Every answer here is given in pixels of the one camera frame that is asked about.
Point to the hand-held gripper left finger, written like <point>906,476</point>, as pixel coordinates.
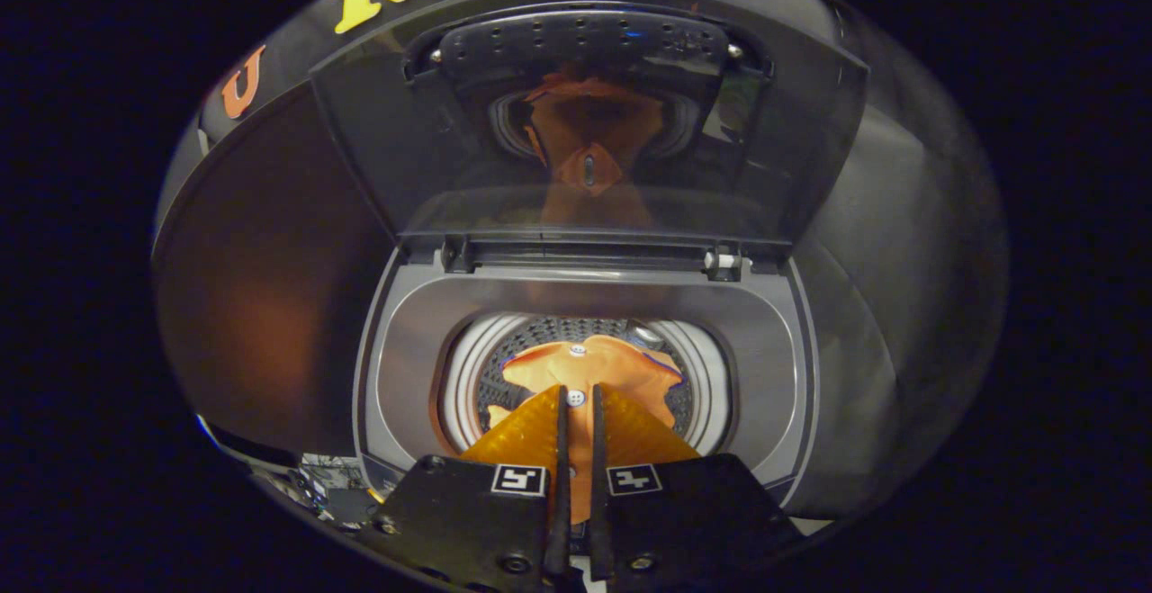
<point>559,530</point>

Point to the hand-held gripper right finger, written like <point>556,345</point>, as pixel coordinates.
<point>600,521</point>

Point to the orange shirt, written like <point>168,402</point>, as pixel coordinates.
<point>612,368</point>

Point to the dark washing machine lid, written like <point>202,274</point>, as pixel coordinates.
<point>378,152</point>

